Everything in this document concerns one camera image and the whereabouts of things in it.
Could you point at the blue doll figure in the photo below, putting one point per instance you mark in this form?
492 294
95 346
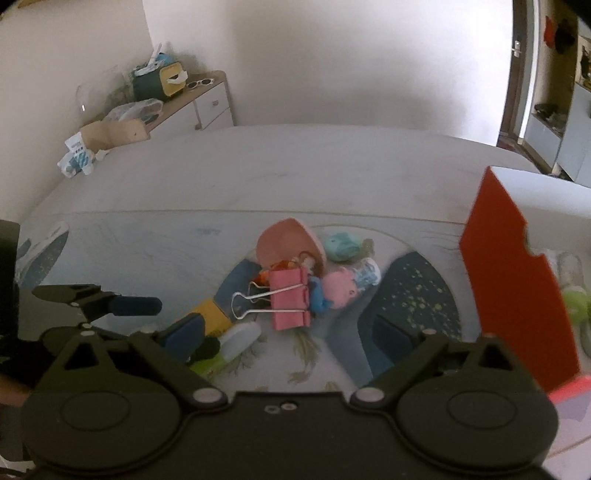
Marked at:
318 303

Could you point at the pink binder clip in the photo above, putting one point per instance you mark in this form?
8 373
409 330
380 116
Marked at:
285 299

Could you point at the brown door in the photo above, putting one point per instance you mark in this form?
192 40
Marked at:
517 69

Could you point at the pink shallow bowl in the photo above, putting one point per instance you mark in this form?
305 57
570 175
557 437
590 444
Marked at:
287 239

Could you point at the clear plastic bag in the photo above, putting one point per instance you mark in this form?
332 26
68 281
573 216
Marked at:
145 110

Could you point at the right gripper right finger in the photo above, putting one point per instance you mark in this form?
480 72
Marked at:
395 340

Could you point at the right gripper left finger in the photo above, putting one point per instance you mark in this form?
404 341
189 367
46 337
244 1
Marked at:
181 339

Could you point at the green yellow tissue box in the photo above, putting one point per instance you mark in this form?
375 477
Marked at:
156 80

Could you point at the orange red flower toy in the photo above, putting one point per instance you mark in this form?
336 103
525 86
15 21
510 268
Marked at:
263 278

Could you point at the white wooden side cabinet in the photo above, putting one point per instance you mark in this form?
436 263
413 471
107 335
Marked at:
203 109

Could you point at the clear bottle green cap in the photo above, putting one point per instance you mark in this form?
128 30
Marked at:
215 353

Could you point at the red white cardboard box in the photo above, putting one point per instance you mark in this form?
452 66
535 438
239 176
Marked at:
520 226

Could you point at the brown cardboard box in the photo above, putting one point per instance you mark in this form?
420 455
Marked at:
106 135

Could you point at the white sunglasses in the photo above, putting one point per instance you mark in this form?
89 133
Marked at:
199 83

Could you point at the small white blue toy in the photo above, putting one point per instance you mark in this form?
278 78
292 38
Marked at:
366 274

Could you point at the pink pig figurine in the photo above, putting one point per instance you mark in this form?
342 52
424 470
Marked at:
339 288

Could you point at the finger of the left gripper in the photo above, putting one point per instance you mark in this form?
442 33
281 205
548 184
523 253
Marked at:
95 303

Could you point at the yellow rectangular box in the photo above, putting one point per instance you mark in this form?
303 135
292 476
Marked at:
216 322

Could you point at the blue white packet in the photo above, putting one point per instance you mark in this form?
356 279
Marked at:
78 159

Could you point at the teal plush toy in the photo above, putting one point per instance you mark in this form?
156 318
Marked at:
341 247

